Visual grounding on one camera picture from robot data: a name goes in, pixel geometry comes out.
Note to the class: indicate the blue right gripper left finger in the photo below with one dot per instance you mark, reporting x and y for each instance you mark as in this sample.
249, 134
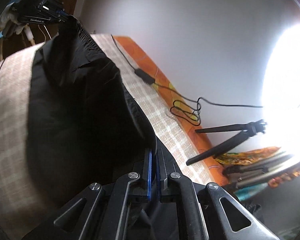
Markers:
147, 173

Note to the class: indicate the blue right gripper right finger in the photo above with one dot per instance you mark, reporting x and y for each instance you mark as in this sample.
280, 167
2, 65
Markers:
161, 174

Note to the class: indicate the black pants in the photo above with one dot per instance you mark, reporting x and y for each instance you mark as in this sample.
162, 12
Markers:
83, 124

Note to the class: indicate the left gloved hand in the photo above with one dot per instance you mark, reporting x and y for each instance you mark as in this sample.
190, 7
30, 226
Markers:
9, 23

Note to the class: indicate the orange patterned bed sheet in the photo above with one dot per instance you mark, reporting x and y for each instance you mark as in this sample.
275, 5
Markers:
176, 105

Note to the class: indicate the colourful hanging cloth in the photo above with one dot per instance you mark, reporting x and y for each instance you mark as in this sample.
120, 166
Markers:
247, 158

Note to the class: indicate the folded silver tripod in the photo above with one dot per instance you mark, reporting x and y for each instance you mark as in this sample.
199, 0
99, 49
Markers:
262, 171

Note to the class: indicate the checkered beige bed cover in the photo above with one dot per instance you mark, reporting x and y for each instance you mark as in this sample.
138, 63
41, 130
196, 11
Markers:
21, 207

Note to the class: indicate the bright ring light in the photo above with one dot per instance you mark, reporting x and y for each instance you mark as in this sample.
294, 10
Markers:
280, 95

